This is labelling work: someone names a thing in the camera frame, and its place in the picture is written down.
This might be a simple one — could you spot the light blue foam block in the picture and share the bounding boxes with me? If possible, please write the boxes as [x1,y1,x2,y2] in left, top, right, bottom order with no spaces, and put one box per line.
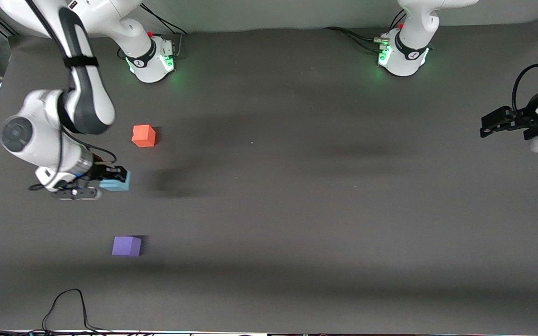
[99,170,131,192]

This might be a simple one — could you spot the orange foam block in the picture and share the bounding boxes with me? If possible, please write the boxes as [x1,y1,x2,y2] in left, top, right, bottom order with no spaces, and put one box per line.
[132,125,156,148]

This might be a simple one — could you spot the purple foam block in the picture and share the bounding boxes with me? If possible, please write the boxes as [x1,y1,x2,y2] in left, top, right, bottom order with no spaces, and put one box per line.
[112,236,142,257]

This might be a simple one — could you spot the dark grey table mat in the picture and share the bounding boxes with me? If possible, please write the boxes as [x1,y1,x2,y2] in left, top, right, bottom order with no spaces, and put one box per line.
[0,18,538,335]

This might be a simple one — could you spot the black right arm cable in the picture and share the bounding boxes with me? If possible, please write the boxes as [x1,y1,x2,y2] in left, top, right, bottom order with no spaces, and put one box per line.
[25,0,118,192]

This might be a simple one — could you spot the thin black looped cable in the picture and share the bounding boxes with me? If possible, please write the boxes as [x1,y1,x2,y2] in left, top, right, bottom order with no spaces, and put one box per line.
[42,288,113,335]

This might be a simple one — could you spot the black right arm base cables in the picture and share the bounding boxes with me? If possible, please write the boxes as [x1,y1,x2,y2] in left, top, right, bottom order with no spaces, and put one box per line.
[139,2,191,59]

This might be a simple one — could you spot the black arm base cables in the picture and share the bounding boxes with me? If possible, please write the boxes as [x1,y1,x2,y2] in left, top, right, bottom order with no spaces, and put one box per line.
[323,9,406,54]
[139,2,191,59]

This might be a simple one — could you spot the black left arm base cables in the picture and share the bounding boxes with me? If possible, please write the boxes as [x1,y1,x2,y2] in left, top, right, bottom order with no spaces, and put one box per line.
[323,9,406,54]

